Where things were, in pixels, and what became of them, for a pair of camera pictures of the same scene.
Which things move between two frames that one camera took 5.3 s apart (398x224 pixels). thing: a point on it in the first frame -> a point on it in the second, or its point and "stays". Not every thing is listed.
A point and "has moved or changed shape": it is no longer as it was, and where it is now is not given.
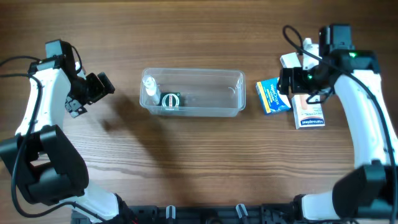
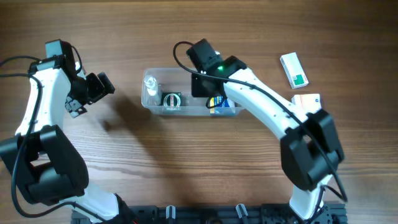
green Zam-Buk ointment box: x=170 y=101 stays
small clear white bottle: x=152 y=94 stays
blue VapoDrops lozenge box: x=271 y=100 has moved or changed shape
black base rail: x=210 y=214 stays
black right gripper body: x=286 y=81 -> x=202 y=86
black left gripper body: x=101 y=84 stays
